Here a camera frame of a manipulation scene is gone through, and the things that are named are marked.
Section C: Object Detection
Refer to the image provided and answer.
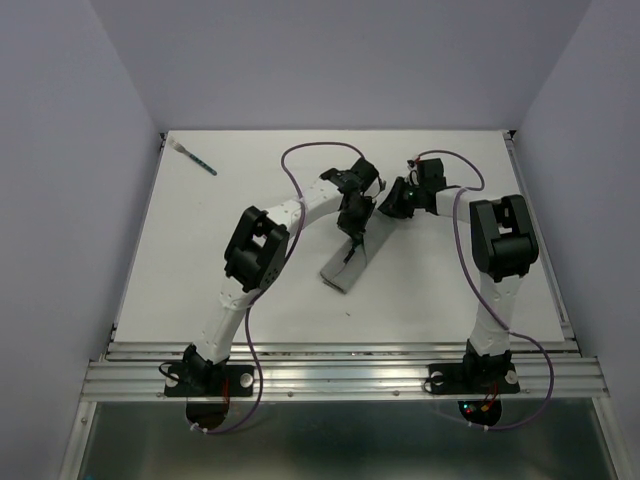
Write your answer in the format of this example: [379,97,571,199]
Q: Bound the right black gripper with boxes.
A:
[373,177,424,219]

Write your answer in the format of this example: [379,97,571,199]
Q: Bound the grey cloth napkin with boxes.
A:
[320,210,399,294]

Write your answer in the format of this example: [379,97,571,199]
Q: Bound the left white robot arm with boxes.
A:
[167,157,384,394]

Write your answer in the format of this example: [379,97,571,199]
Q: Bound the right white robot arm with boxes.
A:
[381,157,546,390]

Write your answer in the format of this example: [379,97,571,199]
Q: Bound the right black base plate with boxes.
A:
[423,363,520,396]

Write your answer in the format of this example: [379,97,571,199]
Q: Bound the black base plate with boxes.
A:
[423,363,520,396]
[158,362,255,398]

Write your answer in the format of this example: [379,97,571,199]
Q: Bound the aluminium rail frame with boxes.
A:
[61,130,618,479]

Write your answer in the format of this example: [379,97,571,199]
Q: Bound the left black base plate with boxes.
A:
[158,362,255,398]

